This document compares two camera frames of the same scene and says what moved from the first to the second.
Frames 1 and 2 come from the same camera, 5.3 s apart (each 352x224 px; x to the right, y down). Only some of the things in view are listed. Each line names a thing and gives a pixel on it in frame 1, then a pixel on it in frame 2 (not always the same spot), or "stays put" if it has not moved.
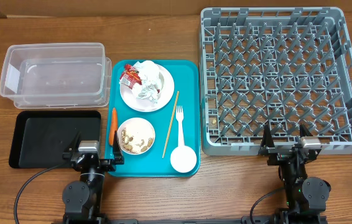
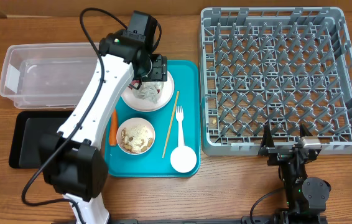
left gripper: (110, 165) -> (161, 72)
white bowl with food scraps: (135, 135) stays put
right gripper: (281, 154) stays put
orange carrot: (114, 127) stays put
